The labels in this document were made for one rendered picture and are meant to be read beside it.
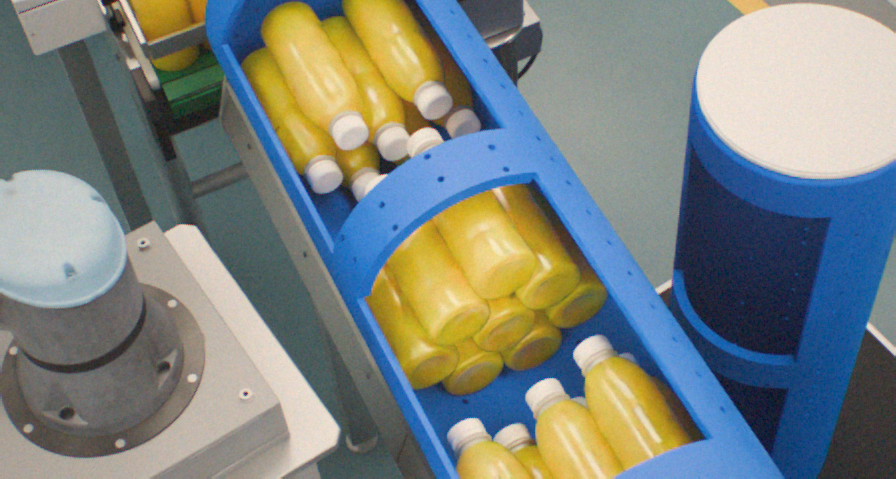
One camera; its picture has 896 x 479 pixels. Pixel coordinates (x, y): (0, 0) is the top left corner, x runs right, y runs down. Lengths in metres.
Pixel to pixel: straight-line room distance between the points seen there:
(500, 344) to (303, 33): 0.44
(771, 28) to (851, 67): 0.11
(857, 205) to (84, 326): 0.94
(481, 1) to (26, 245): 1.13
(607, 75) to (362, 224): 1.77
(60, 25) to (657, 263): 1.37
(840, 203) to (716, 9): 1.62
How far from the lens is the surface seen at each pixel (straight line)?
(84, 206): 1.24
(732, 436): 1.34
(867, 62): 1.85
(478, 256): 1.46
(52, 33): 1.98
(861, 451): 2.56
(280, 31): 1.74
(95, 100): 2.20
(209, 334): 1.41
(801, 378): 2.11
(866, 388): 2.62
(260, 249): 2.98
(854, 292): 1.97
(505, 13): 2.24
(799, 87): 1.81
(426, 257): 1.51
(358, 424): 2.61
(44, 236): 1.22
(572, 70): 3.21
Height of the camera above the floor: 2.37
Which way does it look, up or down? 54 degrees down
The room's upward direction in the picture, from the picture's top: 5 degrees counter-clockwise
